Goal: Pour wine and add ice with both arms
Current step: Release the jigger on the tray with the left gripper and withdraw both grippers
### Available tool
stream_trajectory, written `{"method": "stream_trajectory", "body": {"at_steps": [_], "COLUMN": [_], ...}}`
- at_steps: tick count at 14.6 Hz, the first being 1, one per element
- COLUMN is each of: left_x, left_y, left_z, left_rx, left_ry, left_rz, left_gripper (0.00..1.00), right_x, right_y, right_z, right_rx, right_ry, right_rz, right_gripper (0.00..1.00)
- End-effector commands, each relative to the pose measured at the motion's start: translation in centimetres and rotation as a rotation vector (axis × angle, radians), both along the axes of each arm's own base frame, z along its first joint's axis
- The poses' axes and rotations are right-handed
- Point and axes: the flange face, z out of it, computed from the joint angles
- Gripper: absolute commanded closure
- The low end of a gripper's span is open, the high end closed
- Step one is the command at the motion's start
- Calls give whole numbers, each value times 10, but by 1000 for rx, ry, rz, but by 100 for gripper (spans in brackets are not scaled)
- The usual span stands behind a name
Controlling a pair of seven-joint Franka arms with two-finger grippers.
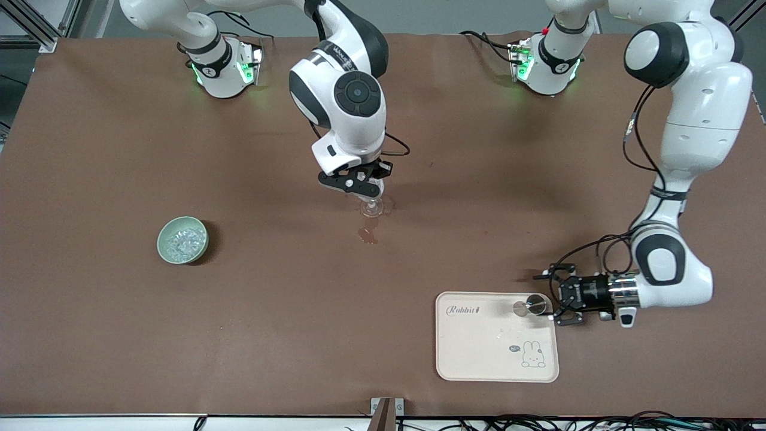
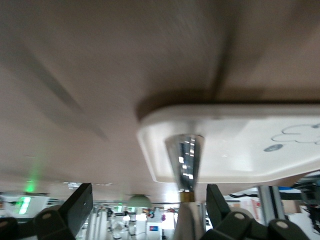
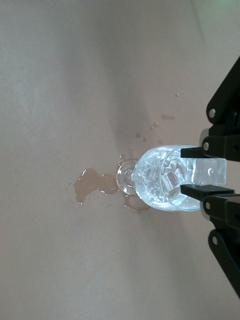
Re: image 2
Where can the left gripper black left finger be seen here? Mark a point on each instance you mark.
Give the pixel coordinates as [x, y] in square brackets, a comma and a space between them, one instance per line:
[70, 212]

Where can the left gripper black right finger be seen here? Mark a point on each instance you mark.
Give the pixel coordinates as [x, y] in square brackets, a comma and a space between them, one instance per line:
[225, 225]

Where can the silver metal jigger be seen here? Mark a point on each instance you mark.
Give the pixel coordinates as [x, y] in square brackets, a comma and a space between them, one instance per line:
[186, 162]

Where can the pale green ceramic bowl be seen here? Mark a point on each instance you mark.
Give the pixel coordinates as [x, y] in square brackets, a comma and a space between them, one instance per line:
[140, 201]

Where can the cream rabbit print tray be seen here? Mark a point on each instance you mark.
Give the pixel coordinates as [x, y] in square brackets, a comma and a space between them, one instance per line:
[237, 150]

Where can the silver aluminium frame post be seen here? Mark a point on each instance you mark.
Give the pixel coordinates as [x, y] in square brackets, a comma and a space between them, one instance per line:
[268, 202]

